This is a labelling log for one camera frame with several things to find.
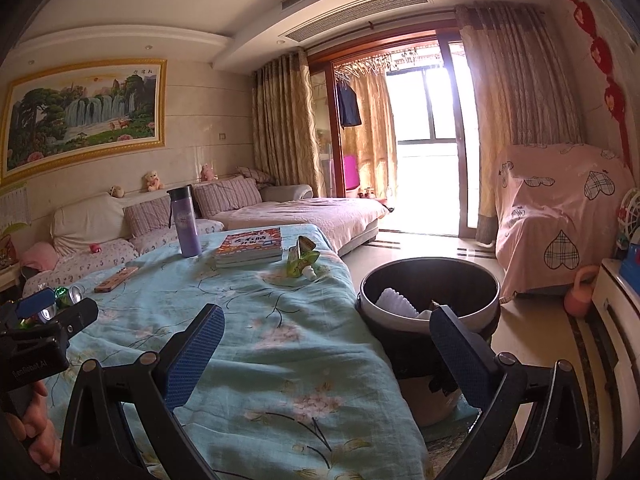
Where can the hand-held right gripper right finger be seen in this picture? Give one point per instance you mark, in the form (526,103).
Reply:
(457,360)

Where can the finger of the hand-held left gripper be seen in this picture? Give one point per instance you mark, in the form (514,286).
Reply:
(35,302)
(75,315)

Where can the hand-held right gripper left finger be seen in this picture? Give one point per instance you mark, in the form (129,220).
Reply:
(195,355)

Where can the white pleated paper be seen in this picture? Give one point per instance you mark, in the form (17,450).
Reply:
(397,302)

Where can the black trash bin white rim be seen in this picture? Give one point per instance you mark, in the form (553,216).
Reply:
(380,280)

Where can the person's left hand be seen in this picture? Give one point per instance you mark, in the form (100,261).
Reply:
(42,435)

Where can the white side table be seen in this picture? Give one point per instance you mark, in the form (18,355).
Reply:
(9,277)

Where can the pink cloth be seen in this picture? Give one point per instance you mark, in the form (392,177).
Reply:
(40,256)

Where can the floral pillow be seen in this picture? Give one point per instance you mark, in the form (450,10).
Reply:
(155,242)
(85,267)

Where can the brown rectangular box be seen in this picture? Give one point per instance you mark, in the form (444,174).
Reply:
(116,280)

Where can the red box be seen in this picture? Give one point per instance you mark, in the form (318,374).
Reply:
(7,250)

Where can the small pink toy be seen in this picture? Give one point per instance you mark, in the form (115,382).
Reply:
(95,248)

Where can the white pillow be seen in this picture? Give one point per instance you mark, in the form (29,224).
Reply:
(90,222)

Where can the white book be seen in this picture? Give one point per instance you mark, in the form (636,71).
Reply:
(250,260)

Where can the square striped pillow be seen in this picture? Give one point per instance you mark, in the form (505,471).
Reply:
(147,217)

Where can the colourful cover book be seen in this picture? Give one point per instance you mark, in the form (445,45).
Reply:
(250,240)

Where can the purple water bottle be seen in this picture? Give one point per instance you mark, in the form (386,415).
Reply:
(187,225)

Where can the beige plush toy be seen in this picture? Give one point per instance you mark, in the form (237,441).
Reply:
(116,191)

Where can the pink kettlebell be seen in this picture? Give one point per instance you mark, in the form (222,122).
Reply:
(580,297)

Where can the crumpled green wrapper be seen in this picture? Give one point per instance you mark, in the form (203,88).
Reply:
(300,257)

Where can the white plush bear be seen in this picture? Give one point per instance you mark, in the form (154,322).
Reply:
(154,181)

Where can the large striped pillow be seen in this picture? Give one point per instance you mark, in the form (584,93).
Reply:
(227,197)

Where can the white cabinet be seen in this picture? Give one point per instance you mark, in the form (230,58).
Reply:
(617,320)

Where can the pink heart print cover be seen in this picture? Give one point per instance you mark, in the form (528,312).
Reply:
(560,220)

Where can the sofa with pink cover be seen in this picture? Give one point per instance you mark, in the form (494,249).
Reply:
(310,215)

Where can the pink plush toy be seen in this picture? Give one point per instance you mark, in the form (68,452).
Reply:
(207,172)

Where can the small patterned pillow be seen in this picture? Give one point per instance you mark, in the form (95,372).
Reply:
(257,175)

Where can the framed landscape painting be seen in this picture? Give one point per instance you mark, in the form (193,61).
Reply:
(85,110)

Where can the pink chair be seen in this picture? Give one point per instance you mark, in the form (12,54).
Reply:
(351,175)

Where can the beige balcony curtain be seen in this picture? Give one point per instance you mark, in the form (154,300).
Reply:
(372,130)

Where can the beige patterned curtain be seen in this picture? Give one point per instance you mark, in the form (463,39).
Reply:
(285,125)
(520,85)

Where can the dark hanging shirt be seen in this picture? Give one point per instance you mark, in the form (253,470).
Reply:
(348,105)

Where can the clothes hanger rack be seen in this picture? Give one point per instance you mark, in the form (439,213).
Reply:
(380,62)

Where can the short ceiling air vent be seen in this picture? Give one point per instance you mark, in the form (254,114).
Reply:
(330,27)

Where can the wooden sliding door frame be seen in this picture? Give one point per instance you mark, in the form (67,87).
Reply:
(320,125)

